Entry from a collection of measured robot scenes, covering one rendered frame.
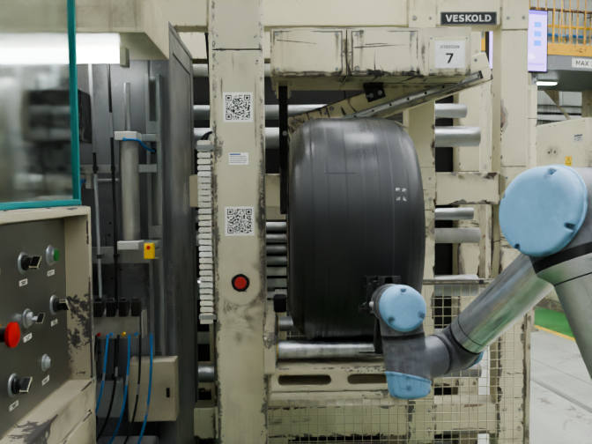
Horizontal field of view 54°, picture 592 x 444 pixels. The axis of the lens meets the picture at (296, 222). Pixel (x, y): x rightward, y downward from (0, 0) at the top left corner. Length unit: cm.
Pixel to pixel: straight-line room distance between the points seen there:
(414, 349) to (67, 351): 72
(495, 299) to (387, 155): 48
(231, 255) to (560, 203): 93
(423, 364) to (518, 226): 34
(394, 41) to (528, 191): 110
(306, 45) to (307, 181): 60
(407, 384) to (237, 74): 88
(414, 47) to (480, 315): 101
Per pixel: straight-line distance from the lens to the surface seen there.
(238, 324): 154
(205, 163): 152
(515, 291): 102
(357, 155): 136
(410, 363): 103
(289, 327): 174
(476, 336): 108
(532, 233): 80
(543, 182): 80
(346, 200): 130
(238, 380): 158
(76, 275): 131
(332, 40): 182
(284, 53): 180
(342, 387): 148
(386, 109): 193
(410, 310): 100
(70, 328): 134
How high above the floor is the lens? 129
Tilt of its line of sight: 3 degrees down
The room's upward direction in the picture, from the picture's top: 1 degrees counter-clockwise
